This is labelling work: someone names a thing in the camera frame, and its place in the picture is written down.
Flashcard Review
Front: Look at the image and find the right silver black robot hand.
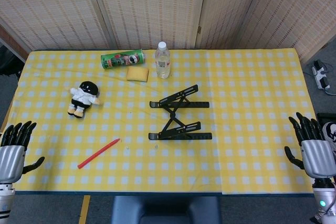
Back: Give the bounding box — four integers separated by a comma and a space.
285, 112, 336, 180

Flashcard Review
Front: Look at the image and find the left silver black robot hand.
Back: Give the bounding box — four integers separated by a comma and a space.
0, 121, 45, 184

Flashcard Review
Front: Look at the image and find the black folding laptop stand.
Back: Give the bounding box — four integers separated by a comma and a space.
148, 84, 213, 141

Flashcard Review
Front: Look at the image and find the yellow white checkered tablecloth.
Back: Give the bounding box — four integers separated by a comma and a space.
0, 48, 322, 196

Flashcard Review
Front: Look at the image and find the woven folding screen panel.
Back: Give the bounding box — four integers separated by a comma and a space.
88, 0, 208, 50
237, 0, 336, 63
195, 0, 266, 49
0, 0, 110, 51

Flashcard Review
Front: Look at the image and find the black white printed bag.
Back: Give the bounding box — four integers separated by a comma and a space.
316, 113, 336, 156

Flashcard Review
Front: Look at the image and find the white power strip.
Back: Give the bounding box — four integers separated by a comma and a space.
311, 60, 331, 90

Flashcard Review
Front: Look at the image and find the red pen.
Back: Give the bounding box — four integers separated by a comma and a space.
77, 137, 122, 169

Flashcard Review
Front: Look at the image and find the yellow floor tape strip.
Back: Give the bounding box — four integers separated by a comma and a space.
78, 195, 91, 224

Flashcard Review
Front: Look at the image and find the black white plush doll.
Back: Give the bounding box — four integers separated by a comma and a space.
67, 80, 103, 119

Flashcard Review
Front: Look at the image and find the black bulky object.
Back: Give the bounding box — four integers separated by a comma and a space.
0, 44, 26, 78

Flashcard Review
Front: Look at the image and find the green Pringles can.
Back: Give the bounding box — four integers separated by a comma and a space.
100, 48, 146, 70

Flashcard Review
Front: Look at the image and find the yellow sponge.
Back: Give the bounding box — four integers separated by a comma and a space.
125, 67, 150, 82

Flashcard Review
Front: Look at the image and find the dark blue robot torso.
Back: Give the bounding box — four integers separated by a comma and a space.
111, 195, 223, 224

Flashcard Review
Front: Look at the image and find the clear plastic water bottle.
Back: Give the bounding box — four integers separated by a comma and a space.
154, 41, 172, 80

